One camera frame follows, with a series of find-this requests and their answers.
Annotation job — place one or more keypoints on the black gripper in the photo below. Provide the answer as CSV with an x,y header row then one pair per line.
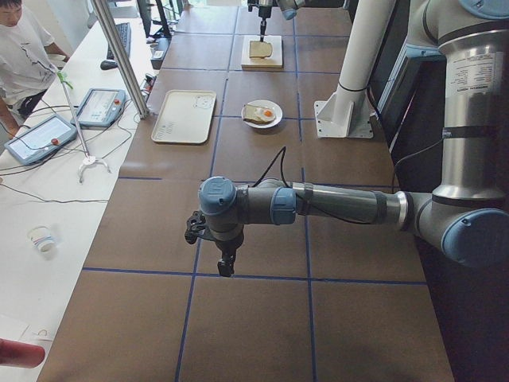
x,y
228,245
262,18

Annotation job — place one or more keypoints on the bread slice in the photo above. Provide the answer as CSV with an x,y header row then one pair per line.
x,y
249,113
260,49

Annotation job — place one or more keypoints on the white round plate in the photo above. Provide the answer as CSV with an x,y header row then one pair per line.
x,y
265,103

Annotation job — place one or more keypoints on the fried egg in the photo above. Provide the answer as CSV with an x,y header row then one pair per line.
x,y
264,115

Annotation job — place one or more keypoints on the bamboo cutting board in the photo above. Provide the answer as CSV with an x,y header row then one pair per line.
x,y
272,62

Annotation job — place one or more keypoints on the cream bear tray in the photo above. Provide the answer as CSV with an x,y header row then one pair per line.
x,y
185,117

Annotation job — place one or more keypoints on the black keyboard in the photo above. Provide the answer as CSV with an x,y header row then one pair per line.
x,y
124,32

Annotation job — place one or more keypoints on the black computer mouse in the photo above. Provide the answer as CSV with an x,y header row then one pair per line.
x,y
108,65

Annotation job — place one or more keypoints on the reacher grabber tool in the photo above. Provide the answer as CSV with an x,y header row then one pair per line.
x,y
89,160

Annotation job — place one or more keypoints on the far teach pendant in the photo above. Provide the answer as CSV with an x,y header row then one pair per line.
x,y
100,108

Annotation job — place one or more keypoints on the teach pendant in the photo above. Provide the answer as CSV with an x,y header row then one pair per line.
x,y
42,140
100,108

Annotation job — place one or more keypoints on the near teach pendant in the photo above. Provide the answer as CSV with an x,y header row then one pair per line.
x,y
42,140

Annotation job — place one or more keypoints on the red cylinder object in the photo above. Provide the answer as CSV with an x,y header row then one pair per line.
x,y
22,355

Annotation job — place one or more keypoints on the person in white shirt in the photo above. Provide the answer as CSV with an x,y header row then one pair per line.
x,y
26,69

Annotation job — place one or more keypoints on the white camera post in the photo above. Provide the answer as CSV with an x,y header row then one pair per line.
x,y
368,30

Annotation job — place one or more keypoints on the white post base plate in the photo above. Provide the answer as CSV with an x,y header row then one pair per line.
x,y
343,115

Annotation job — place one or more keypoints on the aluminium frame post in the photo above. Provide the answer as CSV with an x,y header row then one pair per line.
x,y
107,23

